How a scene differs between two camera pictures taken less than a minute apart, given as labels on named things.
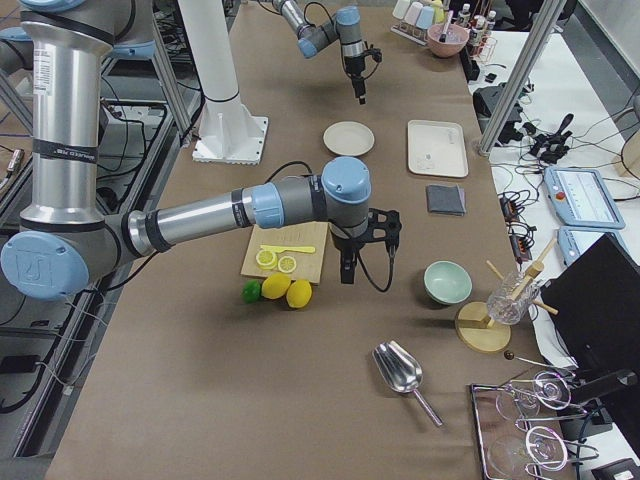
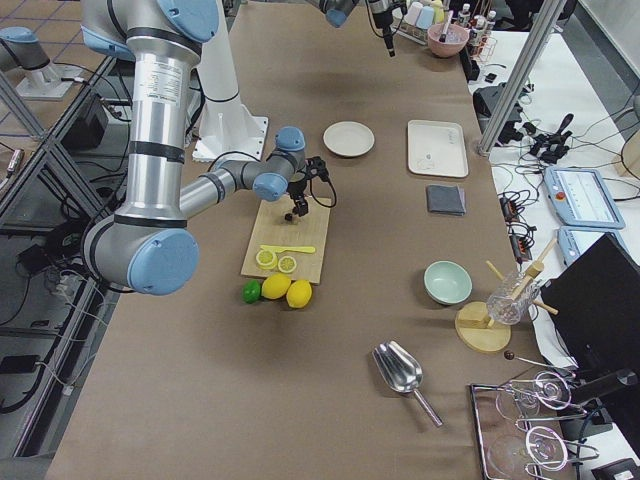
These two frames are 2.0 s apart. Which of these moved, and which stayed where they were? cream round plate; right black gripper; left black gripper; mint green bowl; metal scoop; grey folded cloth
Moved: left black gripper; right black gripper
Stayed: mint green bowl; grey folded cloth; cream round plate; metal scoop
